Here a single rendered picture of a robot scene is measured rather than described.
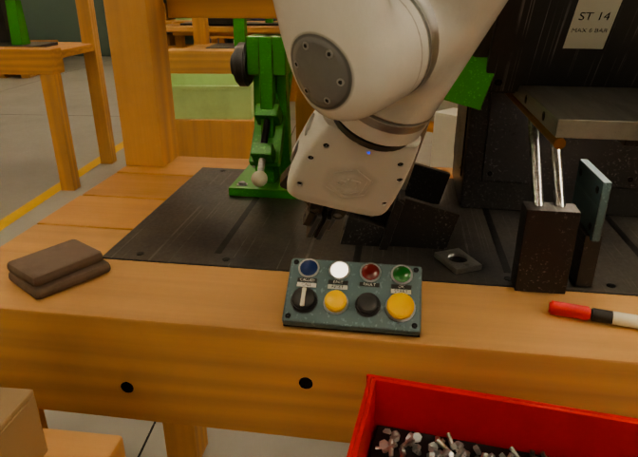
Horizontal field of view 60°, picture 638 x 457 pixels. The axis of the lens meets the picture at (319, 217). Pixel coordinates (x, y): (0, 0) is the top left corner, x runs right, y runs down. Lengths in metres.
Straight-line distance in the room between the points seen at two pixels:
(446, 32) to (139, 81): 0.94
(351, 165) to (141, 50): 0.81
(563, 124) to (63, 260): 0.60
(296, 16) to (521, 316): 0.46
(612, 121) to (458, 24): 0.26
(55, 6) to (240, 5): 11.02
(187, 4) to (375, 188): 0.85
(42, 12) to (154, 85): 11.14
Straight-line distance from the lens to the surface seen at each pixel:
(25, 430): 0.57
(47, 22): 12.31
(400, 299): 0.60
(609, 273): 0.82
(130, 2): 1.22
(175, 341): 0.66
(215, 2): 1.25
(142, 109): 1.25
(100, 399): 0.76
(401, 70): 0.34
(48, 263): 0.76
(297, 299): 0.60
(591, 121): 0.59
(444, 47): 0.37
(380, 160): 0.47
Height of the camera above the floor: 1.25
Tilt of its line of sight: 23 degrees down
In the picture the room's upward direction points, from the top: straight up
